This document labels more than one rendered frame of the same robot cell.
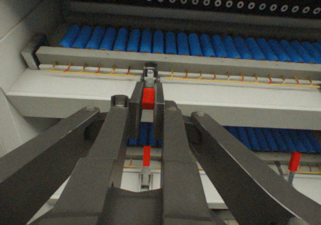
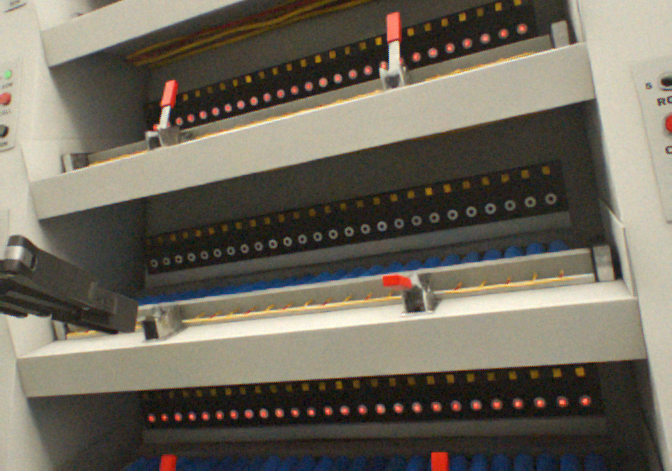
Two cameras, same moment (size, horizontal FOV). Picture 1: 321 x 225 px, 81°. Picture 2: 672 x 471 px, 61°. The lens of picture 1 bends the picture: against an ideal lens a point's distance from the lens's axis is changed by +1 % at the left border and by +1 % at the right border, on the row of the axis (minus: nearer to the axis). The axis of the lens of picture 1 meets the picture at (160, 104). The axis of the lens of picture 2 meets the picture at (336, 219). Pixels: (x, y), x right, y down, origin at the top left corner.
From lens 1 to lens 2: 47 cm
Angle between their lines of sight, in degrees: 49
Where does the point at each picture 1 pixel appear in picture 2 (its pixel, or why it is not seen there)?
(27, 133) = (23, 427)
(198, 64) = (232, 299)
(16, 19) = not seen: hidden behind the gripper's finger
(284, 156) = not seen: outside the picture
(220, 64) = (258, 294)
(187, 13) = (280, 259)
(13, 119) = (13, 394)
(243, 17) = (361, 246)
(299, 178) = not seen: outside the picture
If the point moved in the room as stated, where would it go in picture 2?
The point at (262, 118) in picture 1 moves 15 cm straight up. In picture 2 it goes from (303, 356) to (295, 191)
